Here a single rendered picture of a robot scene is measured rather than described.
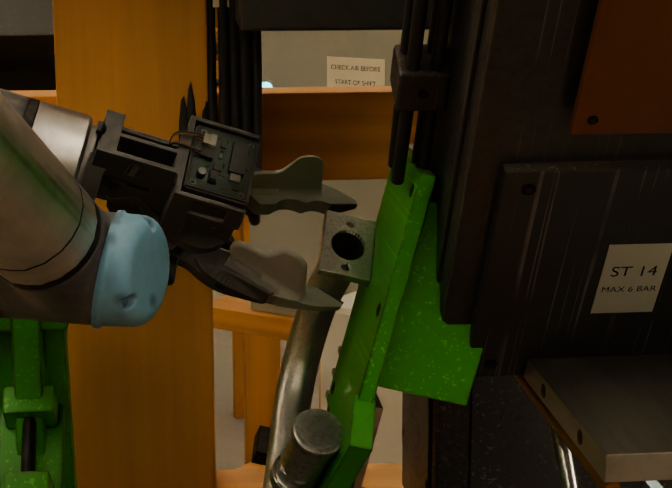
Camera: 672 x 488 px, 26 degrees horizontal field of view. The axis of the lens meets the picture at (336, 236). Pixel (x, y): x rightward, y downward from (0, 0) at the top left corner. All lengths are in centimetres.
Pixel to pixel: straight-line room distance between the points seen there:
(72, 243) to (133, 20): 49
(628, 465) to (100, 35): 68
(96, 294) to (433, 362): 26
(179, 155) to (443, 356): 24
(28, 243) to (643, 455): 39
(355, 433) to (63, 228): 27
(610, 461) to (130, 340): 63
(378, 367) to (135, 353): 43
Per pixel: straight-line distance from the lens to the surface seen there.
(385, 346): 103
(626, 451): 90
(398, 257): 102
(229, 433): 423
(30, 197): 85
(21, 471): 125
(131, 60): 136
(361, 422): 103
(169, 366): 142
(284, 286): 107
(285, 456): 107
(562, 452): 106
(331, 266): 109
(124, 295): 93
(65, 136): 104
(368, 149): 147
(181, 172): 103
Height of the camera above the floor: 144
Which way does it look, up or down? 12 degrees down
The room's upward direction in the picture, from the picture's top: straight up
